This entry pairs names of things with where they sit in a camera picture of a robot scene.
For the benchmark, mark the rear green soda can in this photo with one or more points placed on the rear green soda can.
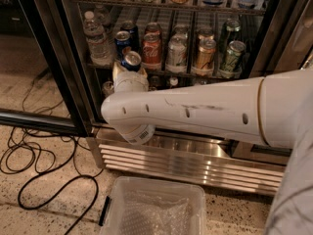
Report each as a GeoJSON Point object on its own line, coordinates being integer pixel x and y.
{"type": "Point", "coordinates": [230, 31]}

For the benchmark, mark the open glass fridge door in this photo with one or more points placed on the open glass fridge door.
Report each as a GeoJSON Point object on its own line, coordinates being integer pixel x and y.
{"type": "Point", "coordinates": [39, 80]}

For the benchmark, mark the green soda can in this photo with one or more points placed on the green soda can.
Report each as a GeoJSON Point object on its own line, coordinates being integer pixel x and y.
{"type": "Point", "coordinates": [232, 58]}
{"type": "Point", "coordinates": [230, 31]}

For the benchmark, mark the blue pepsi can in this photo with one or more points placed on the blue pepsi can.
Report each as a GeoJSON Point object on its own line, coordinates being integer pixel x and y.
{"type": "Point", "coordinates": [132, 61]}
{"type": "Point", "coordinates": [122, 42]}
{"type": "Point", "coordinates": [132, 28]}

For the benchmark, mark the rear silver soda can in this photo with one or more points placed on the rear silver soda can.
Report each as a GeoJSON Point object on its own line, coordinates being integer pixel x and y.
{"type": "Point", "coordinates": [181, 29]}

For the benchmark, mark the bubble wrap sheet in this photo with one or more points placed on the bubble wrap sheet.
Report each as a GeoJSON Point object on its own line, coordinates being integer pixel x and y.
{"type": "Point", "coordinates": [146, 214]}

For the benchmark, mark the front red coca-cola can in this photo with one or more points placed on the front red coca-cola can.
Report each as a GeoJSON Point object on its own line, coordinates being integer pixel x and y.
{"type": "Point", "coordinates": [151, 51]}

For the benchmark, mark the right brown tea bottle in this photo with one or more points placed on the right brown tea bottle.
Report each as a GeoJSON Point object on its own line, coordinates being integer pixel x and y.
{"type": "Point", "coordinates": [173, 81]}

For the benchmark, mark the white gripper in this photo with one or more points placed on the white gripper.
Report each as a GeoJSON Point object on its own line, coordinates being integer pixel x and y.
{"type": "Point", "coordinates": [130, 79]}

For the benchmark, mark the clear plastic storage bin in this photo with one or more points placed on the clear plastic storage bin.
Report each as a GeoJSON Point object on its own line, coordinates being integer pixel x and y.
{"type": "Point", "coordinates": [124, 185]}

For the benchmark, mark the clear water bottle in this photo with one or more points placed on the clear water bottle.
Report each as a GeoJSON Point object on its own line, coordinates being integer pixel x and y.
{"type": "Point", "coordinates": [96, 39]}
{"type": "Point", "coordinates": [103, 15]}

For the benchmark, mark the stainless steel fridge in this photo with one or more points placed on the stainless steel fridge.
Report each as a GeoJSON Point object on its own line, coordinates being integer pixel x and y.
{"type": "Point", "coordinates": [278, 38]}

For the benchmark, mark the front silver diet soda can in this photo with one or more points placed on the front silver diet soda can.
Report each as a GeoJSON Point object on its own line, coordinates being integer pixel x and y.
{"type": "Point", "coordinates": [176, 60]}

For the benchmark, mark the rear clear water bottle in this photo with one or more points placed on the rear clear water bottle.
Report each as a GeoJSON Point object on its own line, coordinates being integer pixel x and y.
{"type": "Point", "coordinates": [103, 15]}

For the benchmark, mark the front green soda can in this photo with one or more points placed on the front green soda can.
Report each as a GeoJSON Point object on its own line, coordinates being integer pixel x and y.
{"type": "Point", "coordinates": [232, 58]}

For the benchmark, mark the rear red coca-cola can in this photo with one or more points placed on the rear red coca-cola can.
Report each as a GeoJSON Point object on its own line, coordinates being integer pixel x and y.
{"type": "Point", "coordinates": [153, 28]}

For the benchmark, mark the front clear water bottle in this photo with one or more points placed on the front clear water bottle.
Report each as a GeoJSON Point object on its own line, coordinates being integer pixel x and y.
{"type": "Point", "coordinates": [96, 39]}

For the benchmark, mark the gold soda can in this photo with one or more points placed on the gold soda can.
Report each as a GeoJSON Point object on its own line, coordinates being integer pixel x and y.
{"type": "Point", "coordinates": [205, 56]}
{"type": "Point", "coordinates": [205, 33]}

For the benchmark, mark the front gold soda can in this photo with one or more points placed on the front gold soda can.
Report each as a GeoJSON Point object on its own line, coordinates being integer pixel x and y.
{"type": "Point", "coordinates": [205, 56]}

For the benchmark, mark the red coca-cola can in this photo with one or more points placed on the red coca-cola can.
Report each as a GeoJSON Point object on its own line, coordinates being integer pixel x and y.
{"type": "Point", "coordinates": [151, 51]}
{"type": "Point", "coordinates": [153, 28]}

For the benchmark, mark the rear gold soda can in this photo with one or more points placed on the rear gold soda can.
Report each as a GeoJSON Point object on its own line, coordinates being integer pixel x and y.
{"type": "Point", "coordinates": [205, 33]}

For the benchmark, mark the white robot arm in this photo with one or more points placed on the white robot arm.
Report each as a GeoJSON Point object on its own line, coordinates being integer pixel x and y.
{"type": "Point", "coordinates": [276, 110]}

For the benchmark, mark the silver can bottom shelf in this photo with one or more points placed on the silver can bottom shelf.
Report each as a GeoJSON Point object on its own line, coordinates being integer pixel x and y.
{"type": "Point", "coordinates": [107, 88]}

